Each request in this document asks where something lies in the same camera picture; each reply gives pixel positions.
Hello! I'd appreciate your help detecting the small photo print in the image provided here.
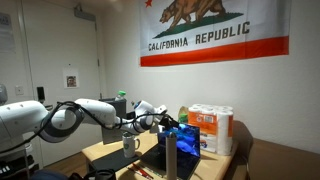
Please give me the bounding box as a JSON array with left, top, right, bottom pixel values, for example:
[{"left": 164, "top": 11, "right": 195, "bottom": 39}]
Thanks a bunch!
[{"left": 62, "top": 67, "right": 80, "bottom": 90}]

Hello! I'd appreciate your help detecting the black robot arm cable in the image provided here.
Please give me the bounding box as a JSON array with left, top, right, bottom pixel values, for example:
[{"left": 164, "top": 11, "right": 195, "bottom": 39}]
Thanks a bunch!
[{"left": 0, "top": 100, "right": 168, "bottom": 155}]

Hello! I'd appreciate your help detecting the grey door closer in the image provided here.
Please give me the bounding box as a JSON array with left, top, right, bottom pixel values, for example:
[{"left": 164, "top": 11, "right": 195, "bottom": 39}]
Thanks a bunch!
[{"left": 73, "top": 3, "right": 97, "bottom": 22}]

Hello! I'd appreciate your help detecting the white mug green logo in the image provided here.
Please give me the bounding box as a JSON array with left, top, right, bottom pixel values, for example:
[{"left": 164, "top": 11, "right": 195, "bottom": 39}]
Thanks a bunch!
[{"left": 121, "top": 132, "right": 141, "bottom": 159}]

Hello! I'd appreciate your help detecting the white door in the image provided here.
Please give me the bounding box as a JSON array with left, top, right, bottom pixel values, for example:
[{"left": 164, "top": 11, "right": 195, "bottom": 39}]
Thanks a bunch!
[{"left": 21, "top": 0, "right": 102, "bottom": 167}]

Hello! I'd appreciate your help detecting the black door lock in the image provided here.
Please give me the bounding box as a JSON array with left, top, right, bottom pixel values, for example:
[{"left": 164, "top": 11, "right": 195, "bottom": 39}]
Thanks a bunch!
[{"left": 36, "top": 86, "right": 46, "bottom": 104}]

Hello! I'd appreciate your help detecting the white light switch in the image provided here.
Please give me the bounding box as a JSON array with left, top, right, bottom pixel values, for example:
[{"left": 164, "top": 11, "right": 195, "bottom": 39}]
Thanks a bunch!
[{"left": 14, "top": 85, "right": 25, "bottom": 96}]

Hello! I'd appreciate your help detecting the paper towel roll pack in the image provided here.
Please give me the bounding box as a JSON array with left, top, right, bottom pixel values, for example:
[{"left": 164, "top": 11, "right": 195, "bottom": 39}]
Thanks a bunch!
[{"left": 187, "top": 103, "right": 235, "bottom": 157}]

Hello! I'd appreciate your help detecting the dark grey box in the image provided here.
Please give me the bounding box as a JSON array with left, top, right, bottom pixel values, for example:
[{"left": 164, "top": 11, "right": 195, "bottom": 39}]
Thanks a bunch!
[{"left": 98, "top": 97, "right": 128, "bottom": 145}]

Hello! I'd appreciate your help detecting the pale wall notice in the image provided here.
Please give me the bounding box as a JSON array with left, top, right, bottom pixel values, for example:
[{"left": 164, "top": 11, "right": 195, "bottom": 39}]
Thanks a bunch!
[{"left": 0, "top": 12, "right": 17, "bottom": 55}]

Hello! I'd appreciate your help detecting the California Republic flag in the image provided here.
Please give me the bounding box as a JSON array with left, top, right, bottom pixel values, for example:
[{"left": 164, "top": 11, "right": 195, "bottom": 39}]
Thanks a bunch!
[{"left": 138, "top": 0, "right": 292, "bottom": 68}]

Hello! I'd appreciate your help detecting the red pen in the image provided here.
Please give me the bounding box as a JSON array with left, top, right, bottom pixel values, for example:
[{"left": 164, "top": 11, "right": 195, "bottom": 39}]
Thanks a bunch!
[{"left": 131, "top": 162, "right": 155, "bottom": 180}]

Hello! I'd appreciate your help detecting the green snack bag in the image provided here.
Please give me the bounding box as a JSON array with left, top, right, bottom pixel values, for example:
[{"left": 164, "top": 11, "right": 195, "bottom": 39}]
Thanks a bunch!
[{"left": 177, "top": 105, "right": 190, "bottom": 125}]

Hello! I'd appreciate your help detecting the dark laptop blue screen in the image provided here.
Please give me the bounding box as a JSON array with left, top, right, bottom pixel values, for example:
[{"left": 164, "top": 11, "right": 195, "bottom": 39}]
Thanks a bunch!
[{"left": 139, "top": 122, "right": 202, "bottom": 180}]

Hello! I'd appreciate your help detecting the dark grey tablet case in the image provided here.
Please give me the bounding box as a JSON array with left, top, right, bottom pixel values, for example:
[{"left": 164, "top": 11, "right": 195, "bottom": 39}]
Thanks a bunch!
[{"left": 91, "top": 147, "right": 140, "bottom": 173}]

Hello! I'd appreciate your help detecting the green cap plastic bottle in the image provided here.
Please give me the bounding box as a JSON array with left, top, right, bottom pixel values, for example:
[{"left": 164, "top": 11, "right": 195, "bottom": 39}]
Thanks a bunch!
[{"left": 114, "top": 90, "right": 127, "bottom": 102}]

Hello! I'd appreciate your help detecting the dark brown table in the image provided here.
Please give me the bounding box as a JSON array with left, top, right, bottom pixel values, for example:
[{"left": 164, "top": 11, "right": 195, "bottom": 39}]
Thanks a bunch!
[{"left": 248, "top": 137, "right": 320, "bottom": 180}]

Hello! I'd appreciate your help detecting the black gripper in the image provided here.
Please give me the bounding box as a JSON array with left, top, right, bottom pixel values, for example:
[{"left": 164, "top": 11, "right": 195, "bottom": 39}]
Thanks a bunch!
[{"left": 158, "top": 114, "right": 181, "bottom": 130}]

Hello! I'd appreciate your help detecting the grey metal cylinder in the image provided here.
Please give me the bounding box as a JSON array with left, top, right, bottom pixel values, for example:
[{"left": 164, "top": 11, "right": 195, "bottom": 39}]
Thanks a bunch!
[{"left": 165, "top": 132, "right": 178, "bottom": 180}]

